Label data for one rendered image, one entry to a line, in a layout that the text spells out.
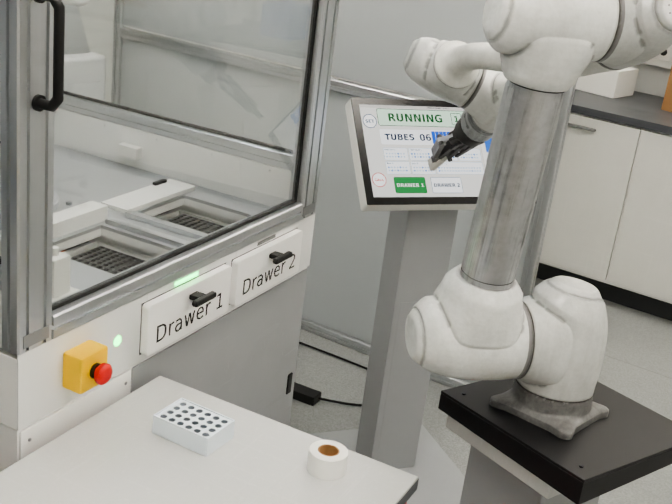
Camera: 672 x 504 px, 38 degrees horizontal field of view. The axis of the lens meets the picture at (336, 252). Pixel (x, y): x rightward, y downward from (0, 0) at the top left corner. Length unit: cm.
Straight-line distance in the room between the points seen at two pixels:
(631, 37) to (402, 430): 172
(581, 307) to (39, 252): 98
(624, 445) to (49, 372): 107
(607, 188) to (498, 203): 298
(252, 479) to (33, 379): 41
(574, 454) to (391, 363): 114
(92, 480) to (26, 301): 32
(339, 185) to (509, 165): 213
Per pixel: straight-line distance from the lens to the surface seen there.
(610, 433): 200
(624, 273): 475
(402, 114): 270
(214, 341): 222
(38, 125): 160
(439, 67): 210
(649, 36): 167
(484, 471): 206
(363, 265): 380
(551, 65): 162
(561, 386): 192
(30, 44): 156
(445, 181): 267
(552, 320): 187
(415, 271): 282
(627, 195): 466
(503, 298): 178
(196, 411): 186
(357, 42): 365
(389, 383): 295
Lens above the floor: 174
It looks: 21 degrees down
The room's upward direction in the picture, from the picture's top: 7 degrees clockwise
